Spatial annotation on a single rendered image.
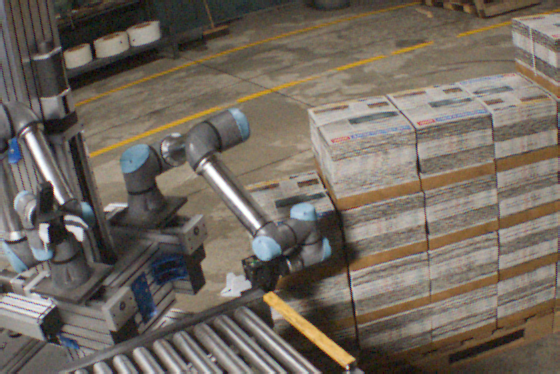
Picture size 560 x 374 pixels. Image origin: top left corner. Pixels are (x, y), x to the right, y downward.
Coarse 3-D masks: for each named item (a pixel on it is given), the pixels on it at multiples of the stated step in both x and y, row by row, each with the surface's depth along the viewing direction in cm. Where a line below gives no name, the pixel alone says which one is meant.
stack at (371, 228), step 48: (288, 192) 264; (432, 192) 246; (480, 192) 250; (528, 192) 254; (336, 240) 247; (384, 240) 251; (480, 240) 257; (528, 240) 262; (288, 288) 251; (336, 288) 255; (384, 288) 258; (432, 288) 262; (480, 288) 267; (528, 288) 271; (336, 336) 264; (384, 336) 267; (432, 336) 273; (480, 336) 276; (528, 336) 282
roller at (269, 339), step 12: (240, 312) 207; (252, 312) 206; (240, 324) 206; (252, 324) 201; (264, 324) 200; (264, 336) 195; (276, 336) 193; (276, 348) 189; (288, 348) 187; (288, 360) 184; (300, 360) 182; (300, 372) 178; (312, 372) 176
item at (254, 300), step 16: (224, 304) 211; (240, 304) 210; (256, 304) 212; (192, 320) 206; (208, 320) 206; (272, 320) 216; (144, 336) 201; (160, 336) 200; (192, 336) 205; (96, 352) 197; (112, 352) 196; (128, 352) 196; (208, 352) 209; (64, 368) 190; (80, 368) 190; (112, 368) 195
